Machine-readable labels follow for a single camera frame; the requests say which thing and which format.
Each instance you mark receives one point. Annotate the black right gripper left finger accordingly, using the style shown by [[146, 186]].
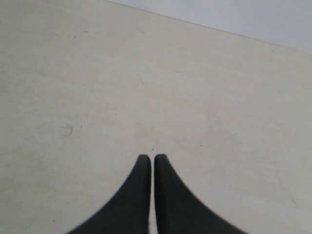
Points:
[[127, 212]]

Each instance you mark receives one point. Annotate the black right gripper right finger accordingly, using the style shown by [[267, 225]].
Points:
[[178, 210]]

